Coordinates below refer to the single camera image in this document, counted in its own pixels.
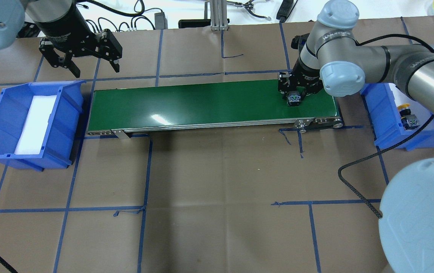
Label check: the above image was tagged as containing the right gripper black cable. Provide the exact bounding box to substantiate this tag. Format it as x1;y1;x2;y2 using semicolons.
338;114;434;220

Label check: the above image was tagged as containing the aluminium profile post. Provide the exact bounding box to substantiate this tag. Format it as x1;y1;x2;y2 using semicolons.
209;0;228;31

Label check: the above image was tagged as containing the yellow push button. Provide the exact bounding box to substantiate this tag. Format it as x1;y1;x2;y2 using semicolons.
397;103;420;131

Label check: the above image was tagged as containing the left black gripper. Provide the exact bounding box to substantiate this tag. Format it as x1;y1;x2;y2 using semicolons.
39;8;122;79

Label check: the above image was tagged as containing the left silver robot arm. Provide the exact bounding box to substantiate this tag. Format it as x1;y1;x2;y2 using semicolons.
0;0;122;78

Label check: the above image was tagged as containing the white foam pad source bin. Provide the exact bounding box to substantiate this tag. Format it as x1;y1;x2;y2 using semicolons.
14;95;57;155

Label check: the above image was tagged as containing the blue bin with buttons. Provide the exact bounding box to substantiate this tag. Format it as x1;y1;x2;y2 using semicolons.
0;80;85;171

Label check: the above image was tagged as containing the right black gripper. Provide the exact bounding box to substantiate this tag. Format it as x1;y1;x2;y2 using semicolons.
278;59;324;100

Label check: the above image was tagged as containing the green conveyor belt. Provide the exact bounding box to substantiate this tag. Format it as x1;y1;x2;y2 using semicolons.
86;79;345;138

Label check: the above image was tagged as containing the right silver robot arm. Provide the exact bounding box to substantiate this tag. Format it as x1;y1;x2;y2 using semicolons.
278;0;434;273

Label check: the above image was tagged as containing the red push button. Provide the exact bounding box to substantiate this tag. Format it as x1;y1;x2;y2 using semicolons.
284;90;303;107

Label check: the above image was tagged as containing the white foam pad destination bin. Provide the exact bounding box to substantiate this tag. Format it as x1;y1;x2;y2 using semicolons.
388;83;431;128

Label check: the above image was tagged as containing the blue empty destination bin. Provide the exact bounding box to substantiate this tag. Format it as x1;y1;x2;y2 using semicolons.
360;83;434;151

